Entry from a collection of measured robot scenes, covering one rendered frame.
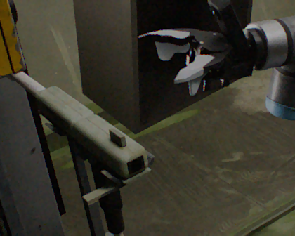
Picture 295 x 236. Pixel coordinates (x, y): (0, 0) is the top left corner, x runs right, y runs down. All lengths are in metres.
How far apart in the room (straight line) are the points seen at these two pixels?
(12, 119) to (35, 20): 1.76
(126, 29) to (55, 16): 1.21
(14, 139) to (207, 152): 1.55
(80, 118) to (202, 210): 1.58
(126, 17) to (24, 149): 0.70
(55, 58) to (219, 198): 1.14
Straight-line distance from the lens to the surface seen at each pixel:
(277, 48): 1.09
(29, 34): 3.10
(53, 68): 3.08
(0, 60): 0.77
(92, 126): 0.92
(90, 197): 0.86
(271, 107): 1.23
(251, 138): 2.91
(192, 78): 0.98
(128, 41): 2.01
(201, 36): 1.07
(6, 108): 1.39
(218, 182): 2.63
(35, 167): 1.48
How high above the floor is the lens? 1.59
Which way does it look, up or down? 29 degrees down
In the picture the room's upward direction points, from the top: 10 degrees counter-clockwise
